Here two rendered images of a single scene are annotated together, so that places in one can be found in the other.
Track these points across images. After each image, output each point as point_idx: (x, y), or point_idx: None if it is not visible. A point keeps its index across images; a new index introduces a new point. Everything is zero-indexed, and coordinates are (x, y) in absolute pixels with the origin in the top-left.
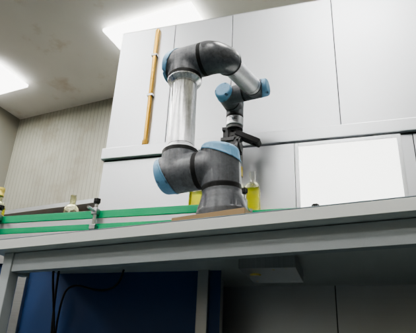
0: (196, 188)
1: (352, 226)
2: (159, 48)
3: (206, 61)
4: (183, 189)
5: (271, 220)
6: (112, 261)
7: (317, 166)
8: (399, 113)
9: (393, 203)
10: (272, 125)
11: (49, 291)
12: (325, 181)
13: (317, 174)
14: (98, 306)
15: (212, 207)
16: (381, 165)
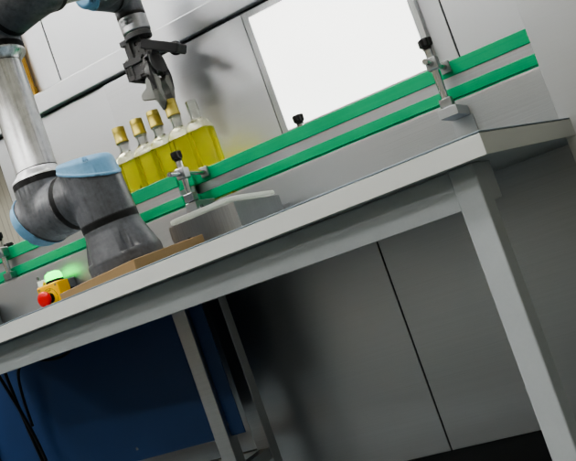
0: (80, 230)
1: (264, 249)
2: None
3: (7, 21)
4: (64, 236)
5: (165, 273)
6: (25, 360)
7: (287, 42)
8: None
9: (290, 217)
10: None
11: (2, 375)
12: (305, 63)
13: (291, 55)
14: (67, 374)
15: (100, 265)
16: (377, 5)
